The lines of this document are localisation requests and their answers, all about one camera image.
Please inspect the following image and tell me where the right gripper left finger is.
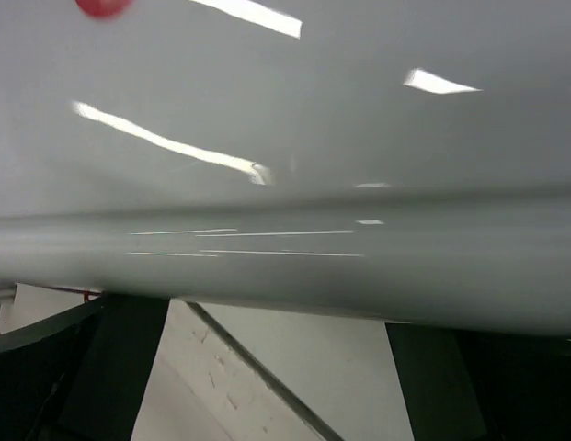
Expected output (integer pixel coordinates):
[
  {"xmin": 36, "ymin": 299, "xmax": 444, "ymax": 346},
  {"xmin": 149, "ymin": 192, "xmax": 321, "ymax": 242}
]
[{"xmin": 0, "ymin": 295, "xmax": 169, "ymax": 440}]

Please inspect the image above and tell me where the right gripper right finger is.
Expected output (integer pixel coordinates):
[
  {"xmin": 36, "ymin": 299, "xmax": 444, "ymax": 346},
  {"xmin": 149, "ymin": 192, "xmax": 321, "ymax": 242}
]
[{"xmin": 386, "ymin": 323, "xmax": 571, "ymax": 441}]

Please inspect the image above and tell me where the small black kids suitcase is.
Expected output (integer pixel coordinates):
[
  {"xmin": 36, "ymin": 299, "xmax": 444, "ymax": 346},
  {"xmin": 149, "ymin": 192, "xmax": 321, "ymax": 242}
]
[{"xmin": 0, "ymin": 1, "xmax": 571, "ymax": 339}]

